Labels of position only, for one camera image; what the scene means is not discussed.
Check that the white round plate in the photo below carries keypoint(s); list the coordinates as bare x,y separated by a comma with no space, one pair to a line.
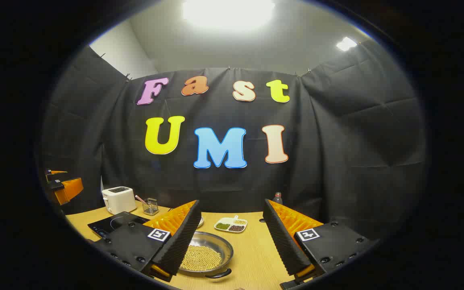
201,222

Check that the large heap of soybeans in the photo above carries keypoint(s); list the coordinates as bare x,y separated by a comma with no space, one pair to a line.
201,257

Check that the small ceiling light panel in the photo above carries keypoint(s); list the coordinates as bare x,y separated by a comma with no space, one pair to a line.
346,44

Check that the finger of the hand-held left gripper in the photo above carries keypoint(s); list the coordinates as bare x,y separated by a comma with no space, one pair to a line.
56,172
70,189

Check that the pink straw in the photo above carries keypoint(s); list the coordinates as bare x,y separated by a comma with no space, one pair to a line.
140,199

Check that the clear water bottle red label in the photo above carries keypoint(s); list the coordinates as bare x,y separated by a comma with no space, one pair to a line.
277,199

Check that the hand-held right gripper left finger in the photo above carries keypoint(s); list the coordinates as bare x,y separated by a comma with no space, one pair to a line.
185,237

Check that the pile of green mung beans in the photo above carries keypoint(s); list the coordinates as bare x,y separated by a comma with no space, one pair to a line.
222,226

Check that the black backdrop cloth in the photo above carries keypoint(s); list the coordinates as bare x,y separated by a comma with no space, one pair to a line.
336,141

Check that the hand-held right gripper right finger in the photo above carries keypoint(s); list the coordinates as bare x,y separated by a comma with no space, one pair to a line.
280,237

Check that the pile of dark red beans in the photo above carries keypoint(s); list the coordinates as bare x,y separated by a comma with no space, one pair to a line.
236,228

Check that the white toaster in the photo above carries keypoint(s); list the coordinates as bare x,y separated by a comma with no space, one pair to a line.
117,199

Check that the black induction cooktop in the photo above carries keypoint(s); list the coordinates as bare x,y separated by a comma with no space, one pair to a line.
113,223

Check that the white divided tray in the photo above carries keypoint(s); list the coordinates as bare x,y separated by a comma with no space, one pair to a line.
226,220

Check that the large ceiling light panel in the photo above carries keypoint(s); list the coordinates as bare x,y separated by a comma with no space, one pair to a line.
228,12

